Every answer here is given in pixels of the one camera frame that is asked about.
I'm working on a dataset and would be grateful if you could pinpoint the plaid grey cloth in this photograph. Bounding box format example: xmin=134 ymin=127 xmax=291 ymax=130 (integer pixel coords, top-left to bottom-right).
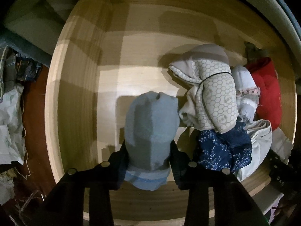
xmin=1 ymin=31 xmax=43 ymax=95

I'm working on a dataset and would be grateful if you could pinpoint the honeycomb patterned beige underwear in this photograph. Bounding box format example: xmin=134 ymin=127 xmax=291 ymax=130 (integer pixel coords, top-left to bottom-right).
xmin=169 ymin=44 xmax=238 ymax=134

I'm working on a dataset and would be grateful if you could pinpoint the red underwear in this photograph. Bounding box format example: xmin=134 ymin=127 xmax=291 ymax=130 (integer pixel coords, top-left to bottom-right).
xmin=244 ymin=42 xmax=282 ymax=131

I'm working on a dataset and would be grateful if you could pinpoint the wooden drawer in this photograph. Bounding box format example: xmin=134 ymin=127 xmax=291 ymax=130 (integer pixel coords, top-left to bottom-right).
xmin=44 ymin=0 xmax=298 ymax=222

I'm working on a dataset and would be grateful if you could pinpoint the cream beige underwear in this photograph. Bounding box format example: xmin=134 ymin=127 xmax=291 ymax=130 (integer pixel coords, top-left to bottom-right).
xmin=236 ymin=119 xmax=293 ymax=181

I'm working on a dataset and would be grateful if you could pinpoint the navy floral underwear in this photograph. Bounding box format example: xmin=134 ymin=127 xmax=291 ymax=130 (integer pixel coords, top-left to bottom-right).
xmin=193 ymin=121 xmax=252 ymax=173

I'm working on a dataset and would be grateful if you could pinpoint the light blue underwear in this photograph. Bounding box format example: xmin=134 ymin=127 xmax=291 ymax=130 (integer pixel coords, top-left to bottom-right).
xmin=125 ymin=91 xmax=180 ymax=191

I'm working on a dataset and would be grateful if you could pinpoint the white lace-trim underwear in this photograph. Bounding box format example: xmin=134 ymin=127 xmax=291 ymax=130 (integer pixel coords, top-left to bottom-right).
xmin=231 ymin=65 xmax=261 ymax=123

